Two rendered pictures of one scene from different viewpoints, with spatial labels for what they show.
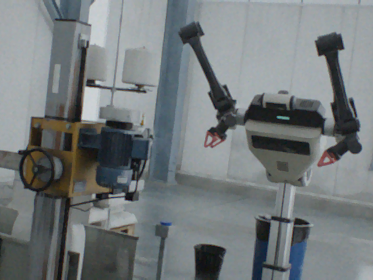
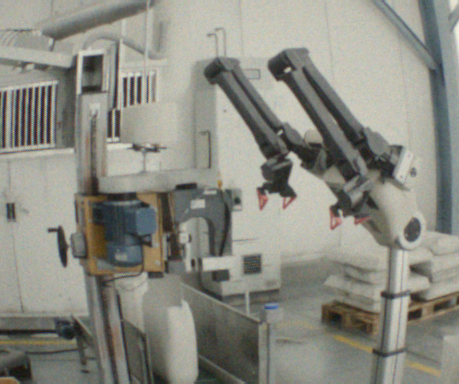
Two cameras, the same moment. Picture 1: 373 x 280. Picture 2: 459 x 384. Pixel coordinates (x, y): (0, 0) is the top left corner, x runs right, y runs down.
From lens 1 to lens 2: 214 cm
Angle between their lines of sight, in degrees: 42
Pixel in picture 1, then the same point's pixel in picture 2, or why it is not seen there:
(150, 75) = (151, 132)
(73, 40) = (81, 113)
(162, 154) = not seen: outside the picture
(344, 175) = not seen: outside the picture
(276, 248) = (383, 331)
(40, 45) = (410, 77)
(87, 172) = not seen: hidden behind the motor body
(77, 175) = (100, 252)
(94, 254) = (236, 338)
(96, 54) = (129, 116)
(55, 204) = (89, 281)
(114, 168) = (113, 244)
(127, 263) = (255, 349)
